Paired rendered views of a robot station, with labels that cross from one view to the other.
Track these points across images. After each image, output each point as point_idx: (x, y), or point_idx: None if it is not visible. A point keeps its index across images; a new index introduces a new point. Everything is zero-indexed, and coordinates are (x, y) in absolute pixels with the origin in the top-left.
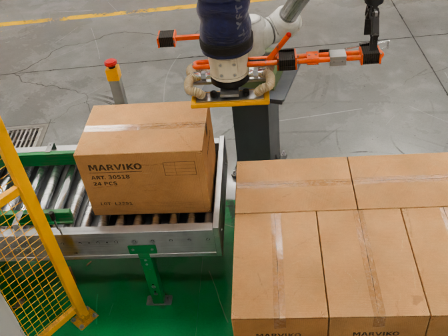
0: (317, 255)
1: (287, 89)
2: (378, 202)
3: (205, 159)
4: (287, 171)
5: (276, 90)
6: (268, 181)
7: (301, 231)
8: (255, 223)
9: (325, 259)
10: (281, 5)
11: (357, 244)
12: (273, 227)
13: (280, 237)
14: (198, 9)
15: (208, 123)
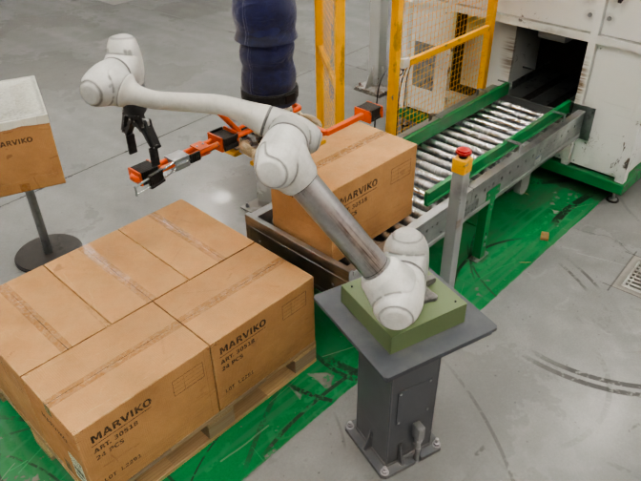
0: (157, 253)
1: (329, 311)
2: (137, 317)
3: None
4: (255, 295)
5: (339, 303)
6: (260, 278)
7: (187, 260)
8: (230, 244)
9: (148, 254)
10: (398, 263)
11: (131, 276)
12: (212, 250)
13: (198, 247)
14: None
15: None
